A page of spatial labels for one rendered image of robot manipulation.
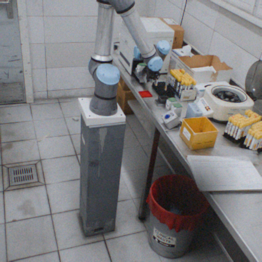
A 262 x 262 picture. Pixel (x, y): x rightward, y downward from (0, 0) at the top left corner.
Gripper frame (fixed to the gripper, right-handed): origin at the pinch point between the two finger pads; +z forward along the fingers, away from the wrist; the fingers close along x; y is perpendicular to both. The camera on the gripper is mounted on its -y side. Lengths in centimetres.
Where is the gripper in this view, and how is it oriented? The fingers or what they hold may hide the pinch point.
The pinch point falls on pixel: (145, 78)
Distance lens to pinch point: 213.5
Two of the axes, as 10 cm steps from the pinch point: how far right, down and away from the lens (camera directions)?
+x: 9.4, -1.1, 3.2
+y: 2.3, 9.0, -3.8
